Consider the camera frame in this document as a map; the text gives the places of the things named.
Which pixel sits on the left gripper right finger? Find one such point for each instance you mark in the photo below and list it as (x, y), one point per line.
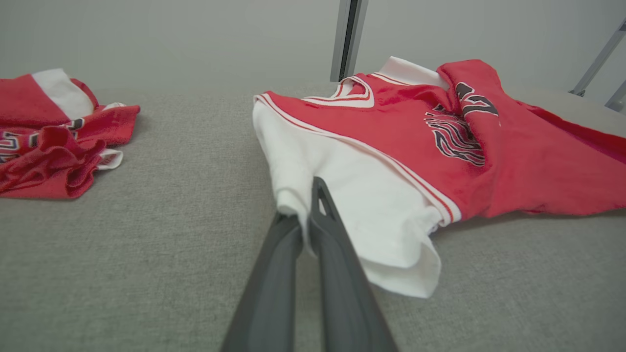
(342, 293)

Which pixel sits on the grey partition post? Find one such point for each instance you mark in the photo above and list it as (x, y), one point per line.
(340, 39)

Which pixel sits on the red and white basketball jersey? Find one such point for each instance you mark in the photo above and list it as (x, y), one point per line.
(391, 122)

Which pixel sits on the grey fabric work surface cover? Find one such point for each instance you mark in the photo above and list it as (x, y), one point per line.
(146, 244)

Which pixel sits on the red shorts with Bulls print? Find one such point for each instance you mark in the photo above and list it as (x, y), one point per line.
(49, 146)

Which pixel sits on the grey slanted metal frame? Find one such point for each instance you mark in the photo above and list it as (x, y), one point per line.
(599, 58)

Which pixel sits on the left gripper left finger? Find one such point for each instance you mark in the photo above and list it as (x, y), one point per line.
(269, 303)

